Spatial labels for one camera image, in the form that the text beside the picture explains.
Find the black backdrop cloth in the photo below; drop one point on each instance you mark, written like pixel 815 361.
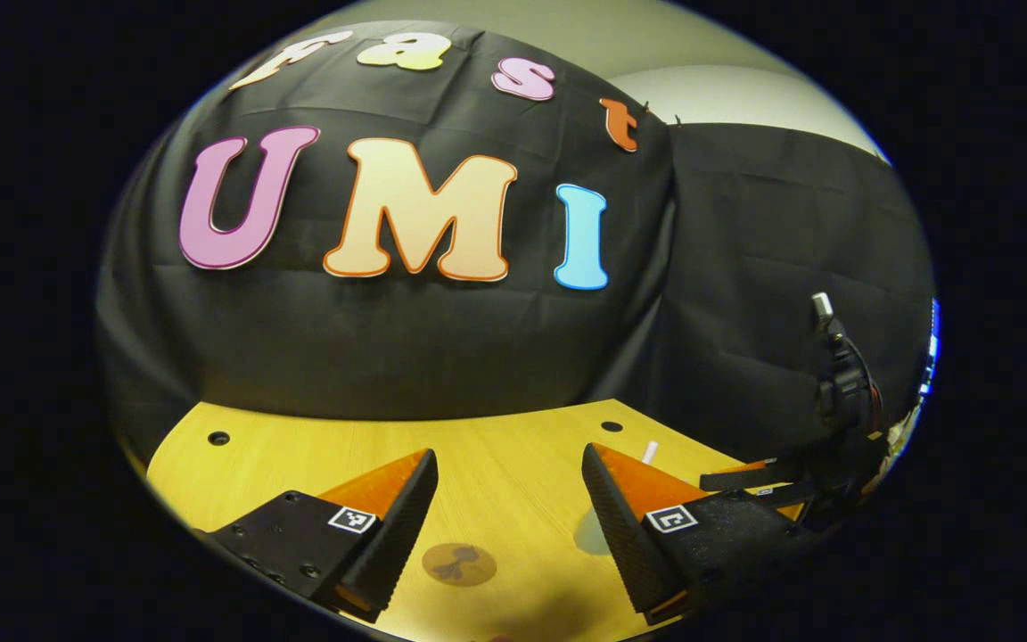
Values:
pixel 442 348

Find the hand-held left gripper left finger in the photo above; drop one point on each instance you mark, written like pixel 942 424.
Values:
pixel 389 535

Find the wooden desktop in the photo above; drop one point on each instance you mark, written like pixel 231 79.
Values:
pixel 505 464

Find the round wooden coaster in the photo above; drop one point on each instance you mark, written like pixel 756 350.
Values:
pixel 458 564

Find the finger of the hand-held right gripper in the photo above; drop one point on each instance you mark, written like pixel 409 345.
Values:
pixel 750 475
pixel 790 499

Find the pale pink toothbrush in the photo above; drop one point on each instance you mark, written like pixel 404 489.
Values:
pixel 650 453

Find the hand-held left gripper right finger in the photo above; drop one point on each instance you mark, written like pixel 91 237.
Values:
pixel 620 535

